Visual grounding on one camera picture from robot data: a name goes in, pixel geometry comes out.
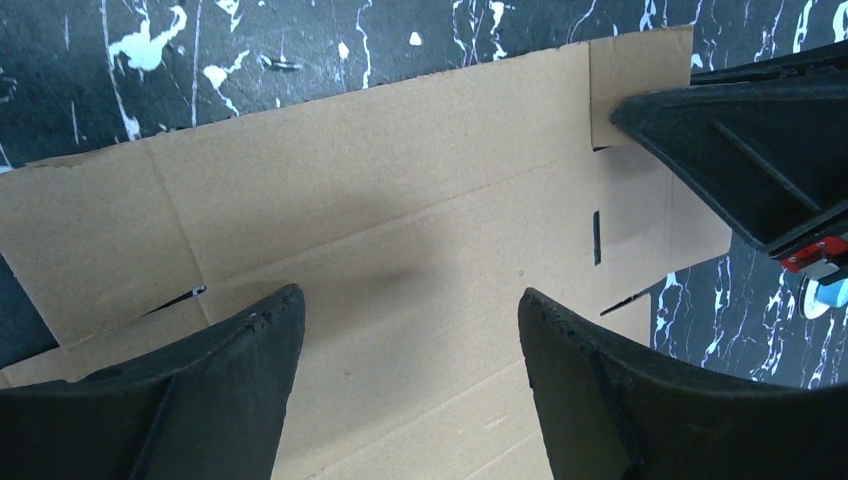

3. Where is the small blue white packet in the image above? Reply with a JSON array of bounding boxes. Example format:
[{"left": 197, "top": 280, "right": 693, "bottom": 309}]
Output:
[{"left": 800, "top": 278, "right": 847, "bottom": 320}]

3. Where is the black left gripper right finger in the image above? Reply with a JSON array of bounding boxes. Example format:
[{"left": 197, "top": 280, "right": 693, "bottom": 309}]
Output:
[{"left": 517, "top": 288, "right": 847, "bottom": 479}]

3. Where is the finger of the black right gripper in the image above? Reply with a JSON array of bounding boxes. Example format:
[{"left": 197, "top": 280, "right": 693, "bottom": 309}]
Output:
[{"left": 610, "top": 42, "right": 847, "bottom": 255}]

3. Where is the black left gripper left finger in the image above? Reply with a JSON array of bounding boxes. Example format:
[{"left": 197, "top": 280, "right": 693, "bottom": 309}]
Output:
[{"left": 1, "top": 284, "right": 306, "bottom": 479}]

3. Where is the brown cardboard box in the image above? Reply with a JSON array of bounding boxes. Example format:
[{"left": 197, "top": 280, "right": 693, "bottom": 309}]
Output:
[{"left": 1, "top": 26, "right": 730, "bottom": 479}]

